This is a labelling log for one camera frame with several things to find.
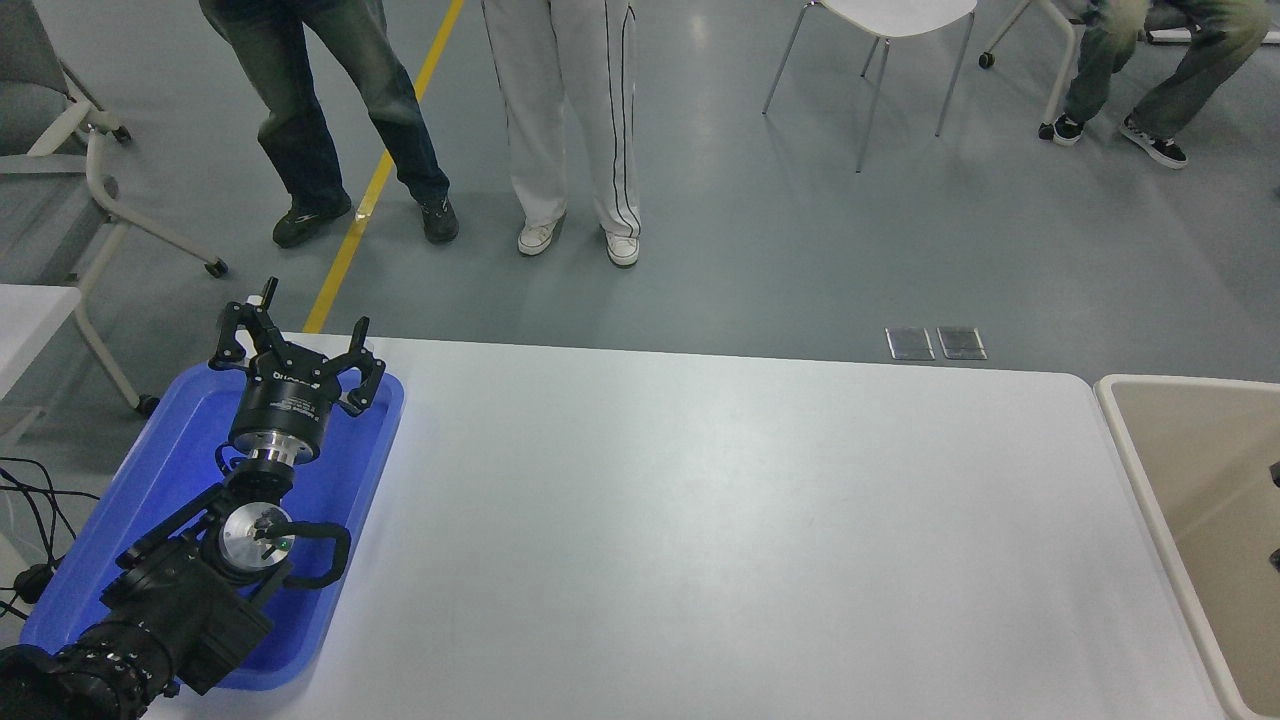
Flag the large pale bin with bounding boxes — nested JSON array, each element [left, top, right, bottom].
[[1095, 374, 1280, 720]]

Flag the blue plastic tray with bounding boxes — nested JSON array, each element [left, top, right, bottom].
[[18, 361, 406, 693]]

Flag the white chair with metal legs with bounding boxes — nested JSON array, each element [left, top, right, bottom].
[[762, 0, 979, 174]]

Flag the grey chair with castors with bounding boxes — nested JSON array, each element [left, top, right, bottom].
[[0, 0, 229, 280]]

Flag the black cables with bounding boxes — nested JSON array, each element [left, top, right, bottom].
[[0, 457, 101, 623]]

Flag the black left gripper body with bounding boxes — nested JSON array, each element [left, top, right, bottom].
[[229, 360, 343, 451]]

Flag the seated person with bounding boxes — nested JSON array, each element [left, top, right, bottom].
[[1037, 0, 1274, 170]]

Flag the standing person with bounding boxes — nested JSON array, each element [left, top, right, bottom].
[[198, 0, 461, 250], [480, 0, 643, 269]]

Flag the white side table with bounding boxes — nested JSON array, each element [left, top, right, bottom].
[[0, 284, 161, 451]]

